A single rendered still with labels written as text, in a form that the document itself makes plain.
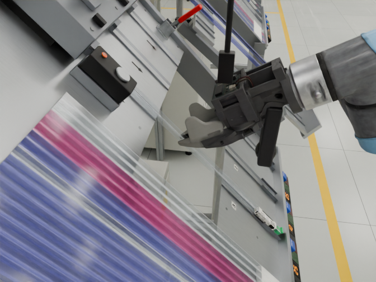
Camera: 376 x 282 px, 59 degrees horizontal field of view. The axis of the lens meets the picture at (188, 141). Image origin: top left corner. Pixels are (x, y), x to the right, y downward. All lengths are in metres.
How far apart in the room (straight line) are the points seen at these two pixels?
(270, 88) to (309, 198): 1.43
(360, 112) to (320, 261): 1.19
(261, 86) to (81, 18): 0.27
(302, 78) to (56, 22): 0.34
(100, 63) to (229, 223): 0.34
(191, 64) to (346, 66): 0.45
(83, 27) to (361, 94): 0.39
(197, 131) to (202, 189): 1.31
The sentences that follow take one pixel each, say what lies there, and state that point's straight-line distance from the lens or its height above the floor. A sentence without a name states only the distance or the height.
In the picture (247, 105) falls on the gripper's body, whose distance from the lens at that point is 0.51.
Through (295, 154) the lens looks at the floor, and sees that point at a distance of 2.18.
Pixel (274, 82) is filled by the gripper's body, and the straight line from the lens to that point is 0.51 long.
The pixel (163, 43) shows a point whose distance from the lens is 0.77.
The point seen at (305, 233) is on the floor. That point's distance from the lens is 1.75.
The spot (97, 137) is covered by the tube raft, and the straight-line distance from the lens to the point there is 0.44.
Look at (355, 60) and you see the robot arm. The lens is 0.50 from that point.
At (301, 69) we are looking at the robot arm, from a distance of 0.51.
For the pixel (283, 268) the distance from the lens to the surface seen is 0.71.
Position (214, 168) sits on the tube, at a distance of 0.62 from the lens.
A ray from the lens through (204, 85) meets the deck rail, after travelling 0.87.
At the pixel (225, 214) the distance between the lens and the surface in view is 0.61.
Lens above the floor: 1.31
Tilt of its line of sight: 37 degrees down
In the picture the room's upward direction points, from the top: straight up
